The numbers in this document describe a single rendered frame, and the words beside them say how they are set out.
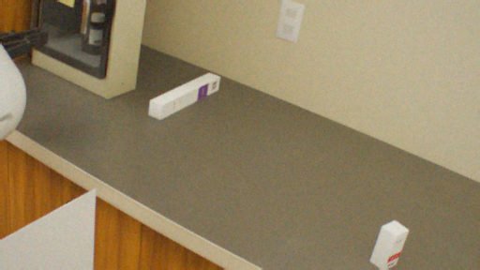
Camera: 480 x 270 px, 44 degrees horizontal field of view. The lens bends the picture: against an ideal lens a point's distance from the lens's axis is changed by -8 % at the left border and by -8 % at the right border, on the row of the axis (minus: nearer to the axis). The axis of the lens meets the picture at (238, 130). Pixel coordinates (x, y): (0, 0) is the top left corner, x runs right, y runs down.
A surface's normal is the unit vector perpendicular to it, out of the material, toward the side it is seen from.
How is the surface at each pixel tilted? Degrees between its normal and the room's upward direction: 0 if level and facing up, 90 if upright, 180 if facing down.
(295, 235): 0
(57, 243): 90
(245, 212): 0
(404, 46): 90
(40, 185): 90
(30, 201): 90
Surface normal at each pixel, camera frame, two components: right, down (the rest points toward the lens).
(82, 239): 0.84, 0.36
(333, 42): -0.54, 0.29
